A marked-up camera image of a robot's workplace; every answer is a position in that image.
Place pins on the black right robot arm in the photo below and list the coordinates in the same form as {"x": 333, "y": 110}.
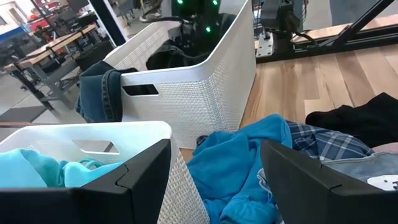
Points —
{"x": 280, "y": 18}

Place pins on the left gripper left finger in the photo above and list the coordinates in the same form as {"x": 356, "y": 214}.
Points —
{"x": 124, "y": 202}

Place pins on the black garment with white label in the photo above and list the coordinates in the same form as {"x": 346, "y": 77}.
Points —
{"x": 357, "y": 121}

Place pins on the grey-blue sweatshirt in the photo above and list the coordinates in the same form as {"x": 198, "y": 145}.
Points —
{"x": 357, "y": 168}

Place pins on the white mounting plate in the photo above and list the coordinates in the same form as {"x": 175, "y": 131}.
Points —
{"x": 265, "y": 46}

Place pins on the teal shirt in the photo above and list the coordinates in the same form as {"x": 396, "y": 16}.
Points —
{"x": 25, "y": 171}

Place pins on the bright blue shirt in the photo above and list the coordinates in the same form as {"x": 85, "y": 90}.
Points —
{"x": 230, "y": 161}

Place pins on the wooden workbench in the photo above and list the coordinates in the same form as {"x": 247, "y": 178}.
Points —
{"x": 59, "y": 43}

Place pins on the white perforated plastic basket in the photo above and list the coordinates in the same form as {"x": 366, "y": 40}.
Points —
{"x": 192, "y": 102}
{"x": 93, "y": 133}

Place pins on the dark denim jeans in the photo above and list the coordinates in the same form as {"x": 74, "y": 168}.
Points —
{"x": 96, "y": 90}

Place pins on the black pillar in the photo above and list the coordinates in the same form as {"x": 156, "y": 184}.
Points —
{"x": 107, "y": 21}

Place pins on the blue plaid shirt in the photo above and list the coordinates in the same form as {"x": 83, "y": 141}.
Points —
{"x": 323, "y": 143}

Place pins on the pink woven cloth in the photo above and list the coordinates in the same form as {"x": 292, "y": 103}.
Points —
{"x": 388, "y": 147}

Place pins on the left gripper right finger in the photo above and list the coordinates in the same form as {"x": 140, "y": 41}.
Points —
{"x": 311, "y": 199}

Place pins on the black t-shirt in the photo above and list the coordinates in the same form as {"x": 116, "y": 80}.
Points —
{"x": 168, "y": 59}

